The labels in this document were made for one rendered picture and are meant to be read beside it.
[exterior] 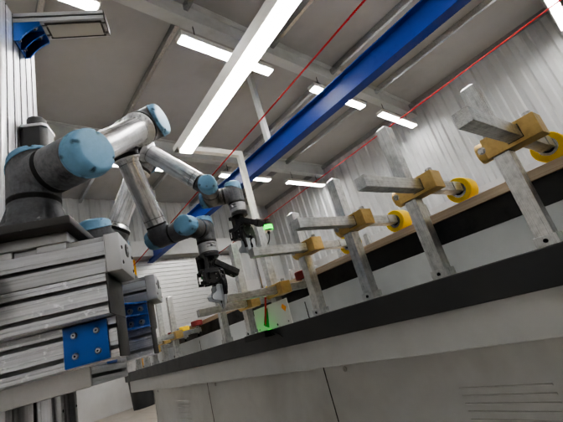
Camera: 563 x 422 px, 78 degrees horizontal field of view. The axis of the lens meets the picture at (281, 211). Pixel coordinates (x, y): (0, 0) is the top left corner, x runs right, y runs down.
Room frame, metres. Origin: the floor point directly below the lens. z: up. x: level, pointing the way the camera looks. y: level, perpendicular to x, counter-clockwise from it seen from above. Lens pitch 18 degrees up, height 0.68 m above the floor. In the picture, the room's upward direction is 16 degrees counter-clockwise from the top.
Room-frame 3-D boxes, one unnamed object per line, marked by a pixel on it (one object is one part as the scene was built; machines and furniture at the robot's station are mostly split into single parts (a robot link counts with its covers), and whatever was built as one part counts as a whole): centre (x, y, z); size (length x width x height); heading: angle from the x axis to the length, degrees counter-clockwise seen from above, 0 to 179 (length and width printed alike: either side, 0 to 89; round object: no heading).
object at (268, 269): (1.53, 0.12, 0.93); 0.03 x 0.03 x 0.48; 41
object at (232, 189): (1.46, 0.19, 1.31); 0.09 x 0.08 x 0.11; 98
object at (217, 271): (1.31, 0.32, 0.97); 0.09 x 0.08 x 0.12; 131
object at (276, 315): (1.53, 0.16, 0.75); 0.26 x 0.01 x 0.10; 41
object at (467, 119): (0.73, -0.54, 0.95); 0.50 x 0.04 x 0.04; 131
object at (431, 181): (0.94, -0.38, 0.95); 0.13 x 0.06 x 0.05; 41
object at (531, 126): (0.75, -0.54, 0.95); 0.13 x 0.06 x 0.05; 41
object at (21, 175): (0.77, 0.58, 1.21); 0.13 x 0.12 x 0.14; 76
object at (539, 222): (0.77, -0.53, 0.87); 0.03 x 0.03 x 0.48; 41
